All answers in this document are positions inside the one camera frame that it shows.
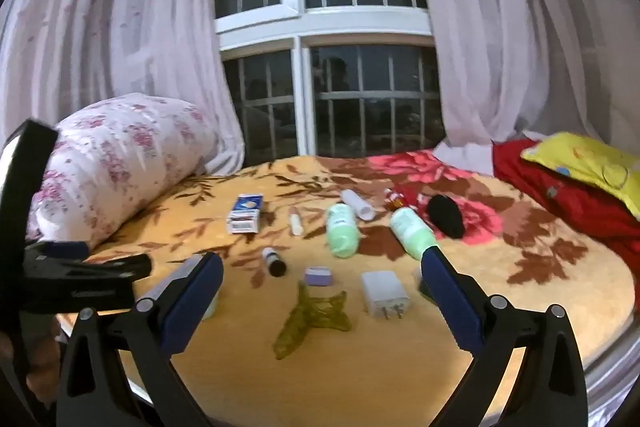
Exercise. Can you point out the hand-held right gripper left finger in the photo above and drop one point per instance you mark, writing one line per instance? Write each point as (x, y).
(195, 294)

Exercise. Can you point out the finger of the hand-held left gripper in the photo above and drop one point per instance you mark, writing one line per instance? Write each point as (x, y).
(65, 251)
(100, 268)

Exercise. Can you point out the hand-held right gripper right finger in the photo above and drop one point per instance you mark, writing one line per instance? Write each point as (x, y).
(450, 297)

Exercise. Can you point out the white plug charger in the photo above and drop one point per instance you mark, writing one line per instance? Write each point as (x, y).
(384, 292)

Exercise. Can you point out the small dark bottle white cap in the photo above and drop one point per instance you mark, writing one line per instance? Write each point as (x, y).
(274, 263)

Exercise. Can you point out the blue and white small box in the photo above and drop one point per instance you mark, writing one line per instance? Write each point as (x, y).
(245, 217)

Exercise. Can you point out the small purple box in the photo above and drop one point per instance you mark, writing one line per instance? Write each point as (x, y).
(318, 277)

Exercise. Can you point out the pale green plastic bottle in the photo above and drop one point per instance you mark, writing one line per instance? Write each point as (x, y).
(412, 234)
(342, 232)

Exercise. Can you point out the person's left hand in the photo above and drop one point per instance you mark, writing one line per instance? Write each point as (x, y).
(42, 357)

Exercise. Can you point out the pale green plastic piece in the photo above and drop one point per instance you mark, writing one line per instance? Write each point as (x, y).
(211, 307)

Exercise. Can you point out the black round object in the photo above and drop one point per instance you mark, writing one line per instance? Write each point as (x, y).
(446, 217)

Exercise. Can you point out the white pink floral pillow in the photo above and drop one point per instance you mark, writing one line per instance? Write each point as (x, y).
(125, 157)

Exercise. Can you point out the red candy wrapper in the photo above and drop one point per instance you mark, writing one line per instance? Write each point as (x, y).
(395, 199)

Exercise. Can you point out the small white tube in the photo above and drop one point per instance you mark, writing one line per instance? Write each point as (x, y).
(296, 223)

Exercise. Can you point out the white paper roll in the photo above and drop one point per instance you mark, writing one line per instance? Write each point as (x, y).
(357, 204)

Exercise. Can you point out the yellow floral plush blanket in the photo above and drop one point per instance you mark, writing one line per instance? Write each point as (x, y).
(350, 382)

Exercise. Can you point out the white cloth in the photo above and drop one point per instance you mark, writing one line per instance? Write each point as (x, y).
(465, 154)

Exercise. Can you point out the red cloth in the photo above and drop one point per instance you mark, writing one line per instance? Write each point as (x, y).
(565, 202)

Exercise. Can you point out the yellow printed pillow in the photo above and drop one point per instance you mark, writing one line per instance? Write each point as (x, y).
(575, 157)

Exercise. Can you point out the white pink-flowered sheer curtain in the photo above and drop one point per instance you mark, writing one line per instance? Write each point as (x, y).
(125, 7)
(500, 32)

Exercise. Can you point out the white-framed barred window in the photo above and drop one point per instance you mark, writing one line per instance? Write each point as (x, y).
(295, 22)

